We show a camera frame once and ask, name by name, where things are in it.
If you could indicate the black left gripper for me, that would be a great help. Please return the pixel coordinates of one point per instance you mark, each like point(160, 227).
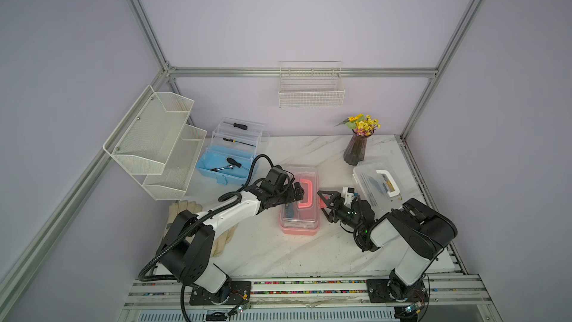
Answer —
point(299, 191)

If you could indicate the black tool in blue base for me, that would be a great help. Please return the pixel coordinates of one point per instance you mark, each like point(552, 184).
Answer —
point(231, 164)

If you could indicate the yellow artificial flowers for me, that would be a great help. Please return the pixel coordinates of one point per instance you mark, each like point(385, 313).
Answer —
point(361, 125)

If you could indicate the lower white mesh wall shelf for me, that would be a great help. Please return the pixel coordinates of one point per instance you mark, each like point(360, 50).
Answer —
point(173, 183)

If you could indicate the black screwdriver top tray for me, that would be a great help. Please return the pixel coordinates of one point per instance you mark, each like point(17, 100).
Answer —
point(237, 125)

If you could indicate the upper white mesh wall shelf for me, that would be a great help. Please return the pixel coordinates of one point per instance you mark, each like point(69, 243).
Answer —
point(144, 141)

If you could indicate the clear white toolbox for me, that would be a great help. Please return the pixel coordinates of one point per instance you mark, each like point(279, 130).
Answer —
point(378, 184)

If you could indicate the pink toolbox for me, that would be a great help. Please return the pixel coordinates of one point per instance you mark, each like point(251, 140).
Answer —
point(302, 218)

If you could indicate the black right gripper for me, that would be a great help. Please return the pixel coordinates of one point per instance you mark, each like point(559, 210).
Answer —
point(336, 197)

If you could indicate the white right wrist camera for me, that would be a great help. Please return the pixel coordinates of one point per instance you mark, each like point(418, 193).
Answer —
point(349, 194)

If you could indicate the robot base rail plate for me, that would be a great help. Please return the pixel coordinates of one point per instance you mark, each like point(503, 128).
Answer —
point(445, 297)

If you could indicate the white mesh wall shelf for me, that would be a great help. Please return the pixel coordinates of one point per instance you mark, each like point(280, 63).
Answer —
point(173, 183)
point(144, 141)

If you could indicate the black screwdriver middle tray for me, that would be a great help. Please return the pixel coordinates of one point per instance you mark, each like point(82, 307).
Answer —
point(238, 142)

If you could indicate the aluminium frame rails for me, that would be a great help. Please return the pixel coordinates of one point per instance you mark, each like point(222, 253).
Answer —
point(71, 68)

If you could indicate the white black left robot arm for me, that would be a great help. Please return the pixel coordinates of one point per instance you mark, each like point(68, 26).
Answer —
point(187, 248)

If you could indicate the cream knit work glove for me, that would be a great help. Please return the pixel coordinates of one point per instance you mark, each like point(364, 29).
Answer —
point(222, 241)

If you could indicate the dark glass flower vase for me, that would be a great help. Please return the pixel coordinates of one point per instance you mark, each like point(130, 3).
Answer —
point(356, 149)

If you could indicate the black screwdriver tray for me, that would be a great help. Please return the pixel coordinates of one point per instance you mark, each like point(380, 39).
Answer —
point(238, 142)
point(237, 125)

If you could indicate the white wire wall basket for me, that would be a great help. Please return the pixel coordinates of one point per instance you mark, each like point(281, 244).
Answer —
point(310, 84)

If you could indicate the blue tiered toolbox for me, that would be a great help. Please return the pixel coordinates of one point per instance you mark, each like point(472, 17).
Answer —
point(218, 150)

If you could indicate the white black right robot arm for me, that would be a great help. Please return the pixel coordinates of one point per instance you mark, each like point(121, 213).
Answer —
point(426, 232)

